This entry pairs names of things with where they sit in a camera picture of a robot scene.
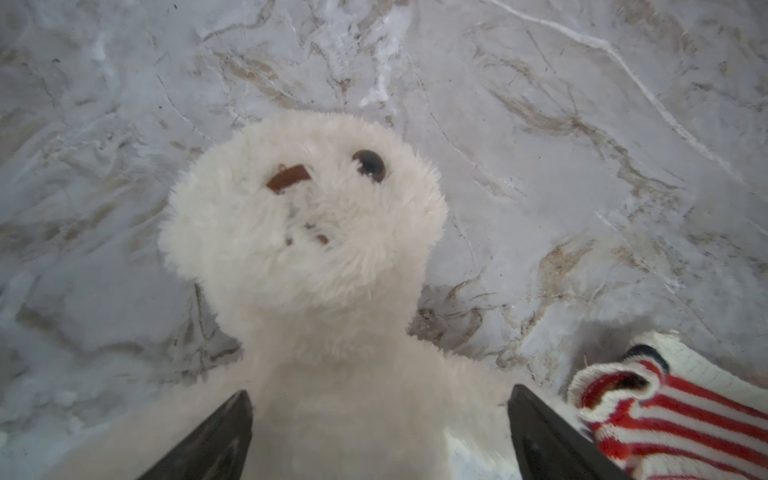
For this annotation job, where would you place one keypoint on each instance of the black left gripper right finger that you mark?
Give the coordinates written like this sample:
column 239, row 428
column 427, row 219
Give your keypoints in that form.
column 548, row 448

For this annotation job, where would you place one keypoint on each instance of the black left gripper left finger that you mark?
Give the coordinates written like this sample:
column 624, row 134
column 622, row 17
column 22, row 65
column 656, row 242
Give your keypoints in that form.
column 217, row 449

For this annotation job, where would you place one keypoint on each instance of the red white striped knit sweater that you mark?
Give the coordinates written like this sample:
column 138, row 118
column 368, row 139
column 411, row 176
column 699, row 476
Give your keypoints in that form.
column 665, row 412

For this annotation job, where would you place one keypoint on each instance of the white plush teddy bear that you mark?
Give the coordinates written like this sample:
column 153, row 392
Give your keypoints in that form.
column 309, row 235

